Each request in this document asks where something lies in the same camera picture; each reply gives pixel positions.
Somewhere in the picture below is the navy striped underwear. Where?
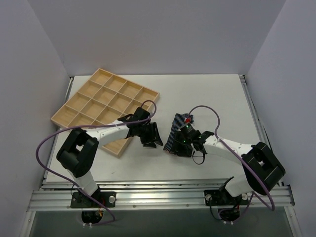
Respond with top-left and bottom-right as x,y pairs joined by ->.
163,113 -> 194,153

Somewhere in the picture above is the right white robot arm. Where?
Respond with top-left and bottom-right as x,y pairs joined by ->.
171,123 -> 286,204

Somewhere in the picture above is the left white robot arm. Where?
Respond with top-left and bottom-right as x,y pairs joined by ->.
56,107 -> 163,207

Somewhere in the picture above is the wooden compartment tray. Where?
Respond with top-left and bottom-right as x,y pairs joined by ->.
50,68 -> 160,158

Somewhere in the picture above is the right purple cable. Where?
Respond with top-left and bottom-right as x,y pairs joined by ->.
185,105 -> 276,223

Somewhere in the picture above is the purple cable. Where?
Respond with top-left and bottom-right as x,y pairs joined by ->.
185,105 -> 276,223
36,100 -> 158,225

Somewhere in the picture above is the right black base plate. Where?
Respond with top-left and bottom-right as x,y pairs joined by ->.
204,189 -> 249,206

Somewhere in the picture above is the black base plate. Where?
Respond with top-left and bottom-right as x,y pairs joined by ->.
204,189 -> 249,206
70,190 -> 117,208

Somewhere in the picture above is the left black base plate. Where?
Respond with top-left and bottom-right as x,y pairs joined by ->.
70,190 -> 117,208

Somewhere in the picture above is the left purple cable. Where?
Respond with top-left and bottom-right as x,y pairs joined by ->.
36,100 -> 158,225

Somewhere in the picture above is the aluminium frame rail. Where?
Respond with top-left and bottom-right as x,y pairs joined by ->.
26,182 -> 295,212

